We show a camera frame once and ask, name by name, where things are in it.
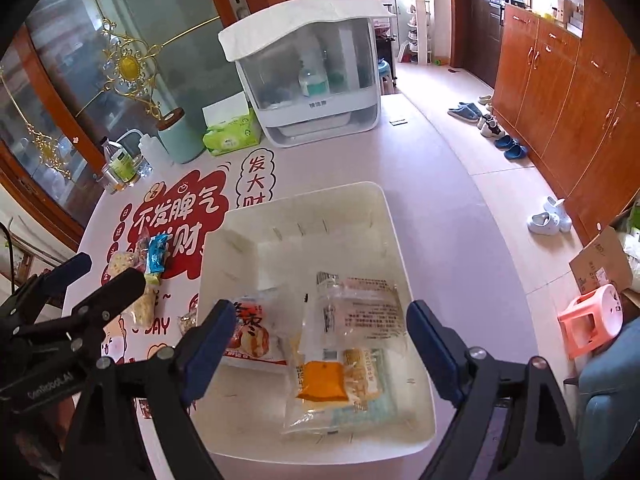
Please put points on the clear packet with orange sachet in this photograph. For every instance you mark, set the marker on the clear packet with orange sachet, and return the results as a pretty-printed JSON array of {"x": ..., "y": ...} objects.
[{"x": 322, "y": 377}]

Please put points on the glass bottle with green label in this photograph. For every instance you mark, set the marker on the glass bottle with green label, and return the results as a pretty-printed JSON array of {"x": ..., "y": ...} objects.
[{"x": 120, "y": 165}]

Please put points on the blue clog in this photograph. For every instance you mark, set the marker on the blue clog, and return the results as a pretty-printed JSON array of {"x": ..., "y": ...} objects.
[
  {"x": 502, "y": 141},
  {"x": 515, "y": 152}
]

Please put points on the cardboard box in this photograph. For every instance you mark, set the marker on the cardboard box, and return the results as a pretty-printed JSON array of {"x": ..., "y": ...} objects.
[{"x": 600, "y": 260}]

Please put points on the pink plastic stool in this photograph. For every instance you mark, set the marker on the pink plastic stool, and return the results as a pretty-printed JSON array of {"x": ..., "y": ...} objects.
[{"x": 590, "y": 320}]

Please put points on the white plastic bin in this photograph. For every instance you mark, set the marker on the white plastic bin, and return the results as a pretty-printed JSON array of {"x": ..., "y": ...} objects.
[{"x": 300, "y": 210}]

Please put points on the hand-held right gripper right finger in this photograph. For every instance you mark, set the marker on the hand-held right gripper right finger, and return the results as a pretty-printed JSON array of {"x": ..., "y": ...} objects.
[{"x": 432, "y": 355}]

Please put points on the white cloth cover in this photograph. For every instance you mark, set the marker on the white cloth cover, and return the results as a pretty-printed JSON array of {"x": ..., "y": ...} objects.
[{"x": 300, "y": 20}]

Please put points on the clear printed snack packet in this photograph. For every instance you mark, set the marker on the clear printed snack packet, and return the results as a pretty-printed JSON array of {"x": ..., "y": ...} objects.
[{"x": 360, "y": 310}]

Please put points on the white sneaker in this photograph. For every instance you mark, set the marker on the white sneaker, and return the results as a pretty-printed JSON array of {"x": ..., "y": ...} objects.
[{"x": 488, "y": 126}]

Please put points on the teal liquid bottle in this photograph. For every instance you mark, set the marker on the teal liquid bottle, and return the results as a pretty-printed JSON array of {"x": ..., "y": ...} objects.
[{"x": 312, "y": 80}]

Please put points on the pale blue snack packet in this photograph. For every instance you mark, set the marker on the pale blue snack packet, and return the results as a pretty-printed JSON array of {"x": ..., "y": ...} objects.
[{"x": 380, "y": 410}]

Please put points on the blue upholstered chair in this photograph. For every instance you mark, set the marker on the blue upholstered chair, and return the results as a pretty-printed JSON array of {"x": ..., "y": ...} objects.
[{"x": 610, "y": 400}]

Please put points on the grey blue slipper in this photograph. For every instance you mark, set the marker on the grey blue slipper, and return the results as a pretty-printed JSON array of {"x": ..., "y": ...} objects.
[
  {"x": 471, "y": 116},
  {"x": 457, "y": 110}
]

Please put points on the teal canister with wooden lid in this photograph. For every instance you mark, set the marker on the teal canister with wooden lid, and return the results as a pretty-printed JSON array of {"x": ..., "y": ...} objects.
[{"x": 180, "y": 142}]

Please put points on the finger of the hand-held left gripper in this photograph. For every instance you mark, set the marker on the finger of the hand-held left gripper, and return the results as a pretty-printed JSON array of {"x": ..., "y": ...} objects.
[
  {"x": 67, "y": 268},
  {"x": 117, "y": 292}
]

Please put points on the dark entrance door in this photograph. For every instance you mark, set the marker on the dark entrance door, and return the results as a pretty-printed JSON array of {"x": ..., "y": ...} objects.
[{"x": 485, "y": 20}]

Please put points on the clear glass cup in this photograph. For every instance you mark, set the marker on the clear glass cup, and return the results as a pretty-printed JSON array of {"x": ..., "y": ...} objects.
[{"x": 144, "y": 167}]

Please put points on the beige cracker packet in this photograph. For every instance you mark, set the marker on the beige cracker packet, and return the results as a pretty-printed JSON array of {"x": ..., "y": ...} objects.
[{"x": 142, "y": 305}]

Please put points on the white baby shoe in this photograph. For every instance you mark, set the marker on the white baby shoe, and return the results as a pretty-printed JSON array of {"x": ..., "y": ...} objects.
[
  {"x": 559, "y": 210},
  {"x": 542, "y": 222}
]

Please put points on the green tissue pack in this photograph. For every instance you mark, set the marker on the green tissue pack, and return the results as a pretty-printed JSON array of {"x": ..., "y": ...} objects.
[{"x": 230, "y": 137}]

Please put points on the red white snack packet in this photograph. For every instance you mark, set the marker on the red white snack packet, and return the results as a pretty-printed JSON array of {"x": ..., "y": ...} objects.
[{"x": 255, "y": 340}]

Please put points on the yellow cracker packet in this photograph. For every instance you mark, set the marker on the yellow cracker packet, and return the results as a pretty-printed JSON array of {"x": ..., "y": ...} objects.
[{"x": 365, "y": 375}]

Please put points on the small clear snack packet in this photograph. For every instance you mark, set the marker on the small clear snack packet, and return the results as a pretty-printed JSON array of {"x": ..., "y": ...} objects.
[{"x": 187, "y": 322}]

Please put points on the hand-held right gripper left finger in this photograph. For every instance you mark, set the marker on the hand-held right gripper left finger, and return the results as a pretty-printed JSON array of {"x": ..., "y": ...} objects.
[{"x": 207, "y": 347}]

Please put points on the white storage cabinet box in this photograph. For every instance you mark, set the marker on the white storage cabinet box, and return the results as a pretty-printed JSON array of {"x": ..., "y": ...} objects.
[{"x": 320, "y": 110}]

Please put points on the printed pink table cover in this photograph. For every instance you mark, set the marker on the printed pink table cover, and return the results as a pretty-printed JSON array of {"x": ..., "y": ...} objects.
[{"x": 440, "y": 210}]

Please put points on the white shoe rack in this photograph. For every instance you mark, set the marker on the white shoe rack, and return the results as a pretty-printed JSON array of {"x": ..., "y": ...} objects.
[{"x": 419, "y": 25}]

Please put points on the wooden cabinet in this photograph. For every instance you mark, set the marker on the wooden cabinet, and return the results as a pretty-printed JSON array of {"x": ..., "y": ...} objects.
[{"x": 565, "y": 100}]

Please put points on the wooden framed glass door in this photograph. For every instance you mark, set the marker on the wooden framed glass door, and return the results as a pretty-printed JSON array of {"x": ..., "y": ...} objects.
[{"x": 165, "y": 35}]

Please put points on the blue plastic stool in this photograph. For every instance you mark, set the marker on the blue plastic stool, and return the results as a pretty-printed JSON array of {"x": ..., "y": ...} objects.
[{"x": 385, "y": 74}]

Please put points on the round rice cracker packet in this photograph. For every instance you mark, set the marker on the round rice cracker packet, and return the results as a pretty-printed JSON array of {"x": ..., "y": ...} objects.
[{"x": 120, "y": 262}]

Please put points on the green plastic bag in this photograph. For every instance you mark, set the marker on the green plastic bag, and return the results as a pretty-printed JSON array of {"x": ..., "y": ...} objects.
[{"x": 634, "y": 220}]

